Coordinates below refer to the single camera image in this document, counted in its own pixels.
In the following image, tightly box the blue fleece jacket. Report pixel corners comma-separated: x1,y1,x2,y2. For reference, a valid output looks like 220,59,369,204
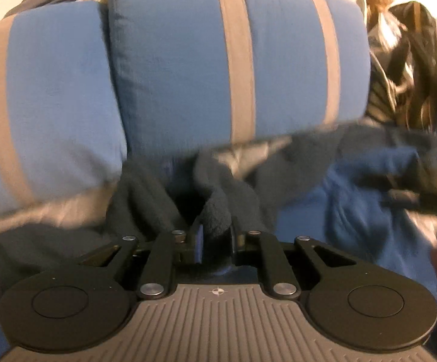
0,121,437,362

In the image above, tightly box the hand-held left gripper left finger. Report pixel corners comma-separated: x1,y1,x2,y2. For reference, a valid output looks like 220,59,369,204
77,223,205,301

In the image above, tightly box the blue striped pillow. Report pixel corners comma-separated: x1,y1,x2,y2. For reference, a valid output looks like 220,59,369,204
107,0,372,148
0,0,129,223

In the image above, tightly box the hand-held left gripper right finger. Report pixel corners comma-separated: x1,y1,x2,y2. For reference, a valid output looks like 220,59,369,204
231,227,358,301

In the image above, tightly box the pile of dark clothes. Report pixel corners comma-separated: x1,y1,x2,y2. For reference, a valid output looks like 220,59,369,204
367,0,437,140

